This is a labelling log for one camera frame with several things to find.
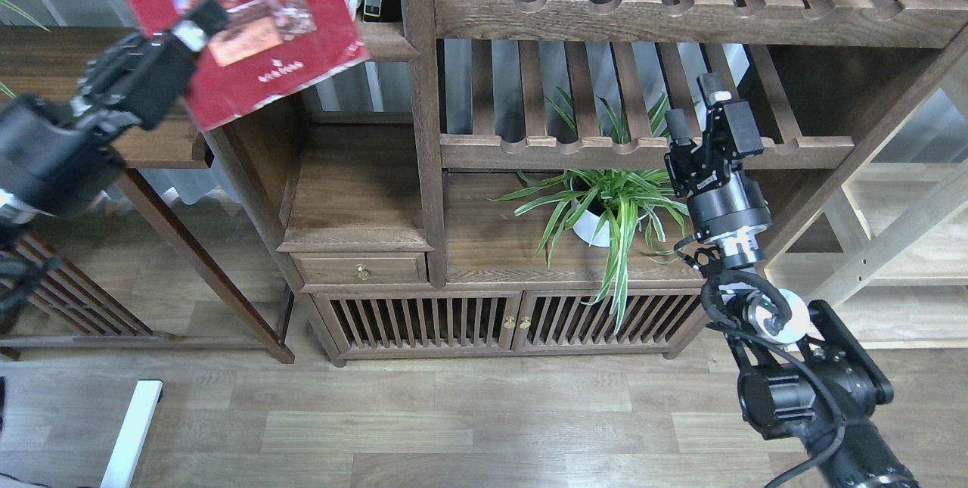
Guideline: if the green spider plant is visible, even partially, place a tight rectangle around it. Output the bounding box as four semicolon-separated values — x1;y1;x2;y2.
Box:
488;87;727;330

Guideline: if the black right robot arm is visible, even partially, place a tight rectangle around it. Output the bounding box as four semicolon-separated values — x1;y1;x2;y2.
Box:
665;72;917;487

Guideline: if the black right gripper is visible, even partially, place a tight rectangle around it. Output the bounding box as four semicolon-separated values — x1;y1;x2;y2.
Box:
665;72;771;249

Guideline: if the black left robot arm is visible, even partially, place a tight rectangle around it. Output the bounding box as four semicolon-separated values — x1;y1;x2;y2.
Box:
1;0;229;322

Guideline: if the white plant pot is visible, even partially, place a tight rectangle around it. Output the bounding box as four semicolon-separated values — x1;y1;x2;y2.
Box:
572;200;611;249

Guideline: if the light wooden rack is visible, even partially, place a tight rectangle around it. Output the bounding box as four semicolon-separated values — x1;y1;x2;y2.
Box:
765;163;967;349

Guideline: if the dark wooden bookshelf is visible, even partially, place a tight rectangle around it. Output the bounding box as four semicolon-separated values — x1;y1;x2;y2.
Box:
205;0;966;366

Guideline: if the red book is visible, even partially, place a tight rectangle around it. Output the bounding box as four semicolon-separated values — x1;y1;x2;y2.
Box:
126;0;370;130

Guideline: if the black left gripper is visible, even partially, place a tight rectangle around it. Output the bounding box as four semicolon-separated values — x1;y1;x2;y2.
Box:
1;0;231;220

